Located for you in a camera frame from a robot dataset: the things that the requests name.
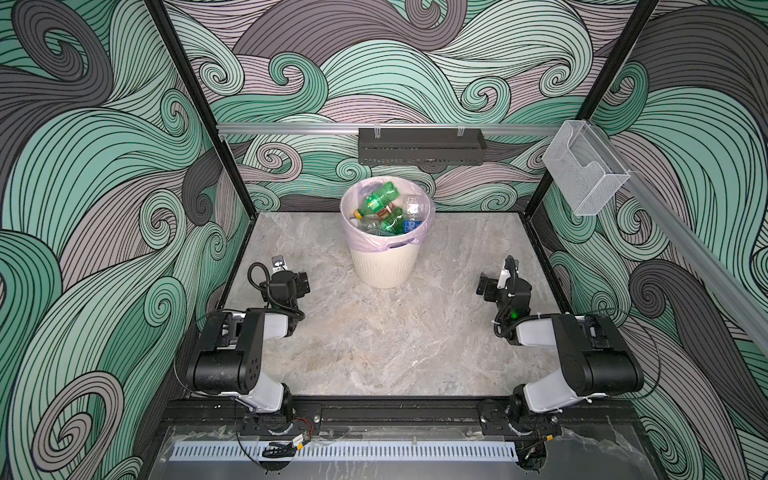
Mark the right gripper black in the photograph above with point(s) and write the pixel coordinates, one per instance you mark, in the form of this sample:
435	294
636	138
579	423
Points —
492	288

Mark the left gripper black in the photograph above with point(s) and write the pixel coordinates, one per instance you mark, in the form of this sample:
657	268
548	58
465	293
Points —
299	284

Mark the green soda bottle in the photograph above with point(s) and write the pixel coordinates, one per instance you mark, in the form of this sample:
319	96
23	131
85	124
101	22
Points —
393	223
377	201

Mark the clear bottle blue label white cap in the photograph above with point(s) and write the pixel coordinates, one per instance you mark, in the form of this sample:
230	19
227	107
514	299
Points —
415	209

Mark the clear bottle blue red insert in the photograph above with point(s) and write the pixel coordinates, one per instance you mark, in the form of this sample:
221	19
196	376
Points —
369	225

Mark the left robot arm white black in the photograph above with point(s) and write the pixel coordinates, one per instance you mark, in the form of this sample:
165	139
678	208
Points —
229	356

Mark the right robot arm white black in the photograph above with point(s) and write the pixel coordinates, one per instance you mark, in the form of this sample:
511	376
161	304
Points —
594	360

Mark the cream ribbed waste bin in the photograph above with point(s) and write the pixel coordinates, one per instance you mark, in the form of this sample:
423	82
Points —
384	262

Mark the pink plastic bin liner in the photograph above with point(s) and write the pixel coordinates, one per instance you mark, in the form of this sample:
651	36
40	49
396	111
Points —
382	213

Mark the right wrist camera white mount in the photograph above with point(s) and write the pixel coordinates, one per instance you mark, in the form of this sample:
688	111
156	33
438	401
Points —
508	275

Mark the clear acrylic wall holder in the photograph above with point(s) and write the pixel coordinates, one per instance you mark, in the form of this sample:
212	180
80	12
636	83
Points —
585	166

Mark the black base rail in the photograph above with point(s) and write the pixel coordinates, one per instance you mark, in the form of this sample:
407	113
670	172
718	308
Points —
328	415

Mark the aluminium rail back wall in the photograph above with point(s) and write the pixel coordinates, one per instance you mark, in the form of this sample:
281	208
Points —
333	128

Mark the aluminium rail wall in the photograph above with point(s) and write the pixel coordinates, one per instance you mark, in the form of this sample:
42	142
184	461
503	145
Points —
333	128
712	225

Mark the black wall-mounted tray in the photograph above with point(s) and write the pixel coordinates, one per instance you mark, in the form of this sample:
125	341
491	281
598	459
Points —
417	146

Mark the white slotted cable duct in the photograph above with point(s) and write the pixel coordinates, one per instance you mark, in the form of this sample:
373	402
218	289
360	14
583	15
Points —
389	450

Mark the aluminium rail right wall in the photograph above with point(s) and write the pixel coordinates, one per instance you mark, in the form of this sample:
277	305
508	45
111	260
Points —
712	225

